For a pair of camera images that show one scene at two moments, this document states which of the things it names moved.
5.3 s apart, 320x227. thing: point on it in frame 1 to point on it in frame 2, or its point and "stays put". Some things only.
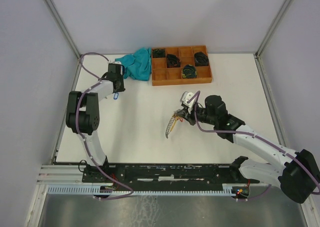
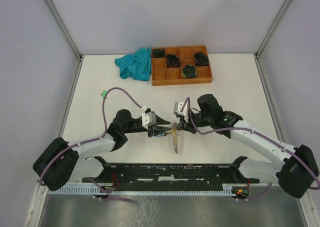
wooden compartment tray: x=163 y=76 stays put
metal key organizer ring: x=169 y=124 to x=175 y=133
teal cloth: x=137 y=65 stays put
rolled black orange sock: x=173 y=61 stays put
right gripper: x=186 y=114 to x=184 y=125
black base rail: x=165 y=175 stays put
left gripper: x=122 y=87 to x=157 y=129
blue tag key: x=115 y=96 to x=159 y=135
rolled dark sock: x=158 y=53 stays put
